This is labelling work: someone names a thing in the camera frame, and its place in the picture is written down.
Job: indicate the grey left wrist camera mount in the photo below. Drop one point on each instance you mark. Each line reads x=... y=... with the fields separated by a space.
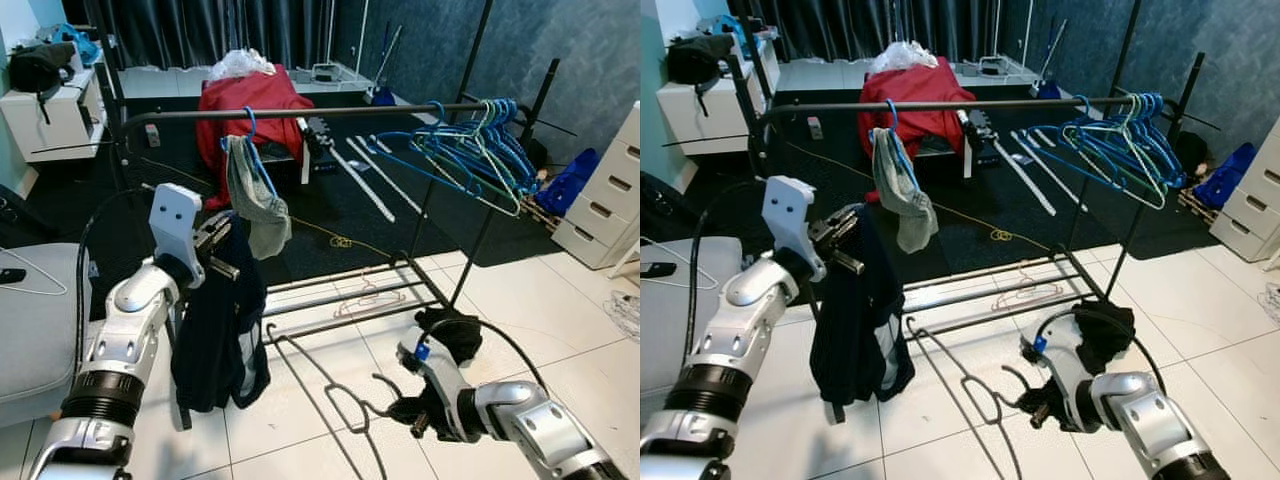
x=795 y=220
x=175 y=225

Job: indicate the black white machine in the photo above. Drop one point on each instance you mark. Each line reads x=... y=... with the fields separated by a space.
x=978 y=130
x=318 y=135

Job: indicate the grey garment with lettering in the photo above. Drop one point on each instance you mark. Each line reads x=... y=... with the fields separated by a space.
x=905 y=200
x=260 y=205

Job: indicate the grey upholstered ottoman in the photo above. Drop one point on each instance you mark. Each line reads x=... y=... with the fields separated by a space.
x=665 y=330
x=35 y=340

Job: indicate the white drawer cabinet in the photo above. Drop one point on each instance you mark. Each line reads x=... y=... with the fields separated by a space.
x=1250 y=210
x=600 y=210

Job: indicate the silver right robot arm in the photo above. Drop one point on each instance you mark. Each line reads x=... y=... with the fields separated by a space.
x=540 y=430
x=1150 y=420

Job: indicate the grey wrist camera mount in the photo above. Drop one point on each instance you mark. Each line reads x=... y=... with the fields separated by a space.
x=425 y=360
x=795 y=220
x=175 y=225
x=1055 y=350

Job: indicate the small black remote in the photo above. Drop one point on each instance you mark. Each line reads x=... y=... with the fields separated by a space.
x=12 y=275
x=658 y=269

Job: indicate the navy garment with gold print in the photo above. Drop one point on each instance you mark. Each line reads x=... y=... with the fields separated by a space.
x=855 y=330
x=215 y=340

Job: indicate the black metal clothes rack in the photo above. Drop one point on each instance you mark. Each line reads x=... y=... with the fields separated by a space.
x=300 y=111
x=950 y=104

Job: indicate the white shelf unit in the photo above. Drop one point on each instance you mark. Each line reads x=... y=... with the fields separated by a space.
x=45 y=125
x=700 y=118

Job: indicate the black carpet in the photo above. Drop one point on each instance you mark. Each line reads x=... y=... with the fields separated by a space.
x=330 y=215
x=990 y=205

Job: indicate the red cloth cover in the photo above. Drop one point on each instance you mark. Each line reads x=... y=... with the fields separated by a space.
x=250 y=95
x=915 y=88

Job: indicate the blue hanger carrying grey garment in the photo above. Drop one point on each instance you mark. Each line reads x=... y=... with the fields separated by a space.
x=250 y=118
x=893 y=110

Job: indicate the blue plastic hanger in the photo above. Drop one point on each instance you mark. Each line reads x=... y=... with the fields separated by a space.
x=1147 y=105
x=1157 y=105
x=500 y=110
x=437 y=108
x=1085 y=103
x=510 y=112

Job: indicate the blue cloth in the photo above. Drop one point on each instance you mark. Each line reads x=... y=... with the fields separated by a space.
x=570 y=180
x=1225 y=175

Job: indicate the dark curtain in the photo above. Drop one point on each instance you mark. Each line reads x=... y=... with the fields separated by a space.
x=200 y=30
x=860 y=25

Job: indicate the blue mop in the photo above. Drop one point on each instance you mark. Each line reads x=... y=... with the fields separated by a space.
x=1048 y=88
x=383 y=95

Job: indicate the white plastic bag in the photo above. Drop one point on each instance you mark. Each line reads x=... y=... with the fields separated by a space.
x=903 y=57
x=240 y=65

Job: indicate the small grey remote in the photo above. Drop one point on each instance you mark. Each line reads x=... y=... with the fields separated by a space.
x=152 y=135
x=814 y=128

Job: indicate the black crumpled garment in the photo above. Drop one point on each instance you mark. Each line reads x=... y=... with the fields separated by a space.
x=1105 y=330
x=450 y=335

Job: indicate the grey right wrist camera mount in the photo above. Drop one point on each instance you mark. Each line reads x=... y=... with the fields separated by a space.
x=425 y=360
x=1055 y=350

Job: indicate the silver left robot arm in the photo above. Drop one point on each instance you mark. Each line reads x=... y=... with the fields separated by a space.
x=740 y=340
x=120 y=350

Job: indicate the wooden pallet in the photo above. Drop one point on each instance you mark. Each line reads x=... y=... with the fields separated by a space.
x=542 y=212
x=1200 y=205

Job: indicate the black shoulder bag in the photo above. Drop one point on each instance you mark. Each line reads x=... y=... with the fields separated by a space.
x=700 y=60
x=40 y=68

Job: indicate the pale green hanger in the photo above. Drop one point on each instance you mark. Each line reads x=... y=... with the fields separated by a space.
x=487 y=108
x=1133 y=103

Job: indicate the blue bag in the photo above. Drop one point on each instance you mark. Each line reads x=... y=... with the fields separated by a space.
x=742 y=33
x=75 y=42

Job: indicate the white floor strip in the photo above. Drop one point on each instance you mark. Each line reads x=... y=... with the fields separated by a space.
x=1022 y=178
x=362 y=185

